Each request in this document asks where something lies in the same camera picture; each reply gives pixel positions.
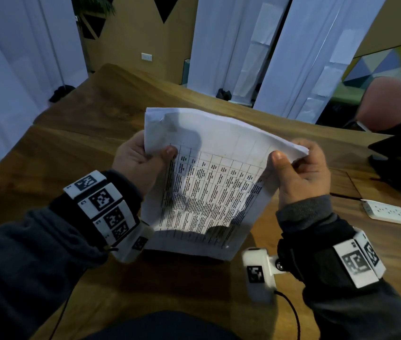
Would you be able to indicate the person's right hand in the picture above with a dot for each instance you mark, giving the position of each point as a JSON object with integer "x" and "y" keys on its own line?
{"x": 306, "y": 180}

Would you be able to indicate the person's left hand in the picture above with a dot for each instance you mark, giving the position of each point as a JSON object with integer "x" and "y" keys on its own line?
{"x": 133, "y": 166}

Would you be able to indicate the pile of printed white papers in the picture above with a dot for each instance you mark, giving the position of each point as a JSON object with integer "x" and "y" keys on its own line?
{"x": 214, "y": 180}

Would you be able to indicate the person's left forearm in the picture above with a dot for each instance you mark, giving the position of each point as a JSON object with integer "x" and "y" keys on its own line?
{"x": 20, "y": 265}

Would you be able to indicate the person's right forearm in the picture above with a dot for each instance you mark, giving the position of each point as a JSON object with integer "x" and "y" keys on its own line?
{"x": 345, "y": 272}

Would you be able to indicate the person's dark clothed torso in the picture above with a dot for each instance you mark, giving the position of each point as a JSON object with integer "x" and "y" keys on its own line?
{"x": 161, "y": 327}

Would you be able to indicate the white marker wristband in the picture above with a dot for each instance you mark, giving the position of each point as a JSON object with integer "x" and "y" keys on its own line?
{"x": 358, "y": 262}
{"x": 101, "y": 205}

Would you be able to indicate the white power strip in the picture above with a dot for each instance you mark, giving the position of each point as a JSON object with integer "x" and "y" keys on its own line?
{"x": 386, "y": 212}

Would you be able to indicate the black floor object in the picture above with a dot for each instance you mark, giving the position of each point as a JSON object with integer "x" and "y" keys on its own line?
{"x": 224, "y": 94}
{"x": 61, "y": 93}

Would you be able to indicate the teal cylinder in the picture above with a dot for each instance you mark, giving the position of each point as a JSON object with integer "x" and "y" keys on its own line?
{"x": 185, "y": 72}

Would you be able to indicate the white curtain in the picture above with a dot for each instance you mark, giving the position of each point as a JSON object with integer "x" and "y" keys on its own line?
{"x": 306, "y": 49}
{"x": 9, "y": 84}
{"x": 221, "y": 42}

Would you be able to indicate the colourful triangle patterned panel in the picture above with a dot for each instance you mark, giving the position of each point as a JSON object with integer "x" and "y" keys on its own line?
{"x": 384, "y": 63}

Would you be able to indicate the green potted plant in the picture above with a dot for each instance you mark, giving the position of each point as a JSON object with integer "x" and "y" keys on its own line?
{"x": 92, "y": 3}

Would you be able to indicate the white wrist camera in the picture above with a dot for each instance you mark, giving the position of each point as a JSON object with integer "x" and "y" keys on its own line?
{"x": 257, "y": 274}
{"x": 135, "y": 244}

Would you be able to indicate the white wall outlet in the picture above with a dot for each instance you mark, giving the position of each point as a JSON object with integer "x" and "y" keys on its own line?
{"x": 146, "y": 57}

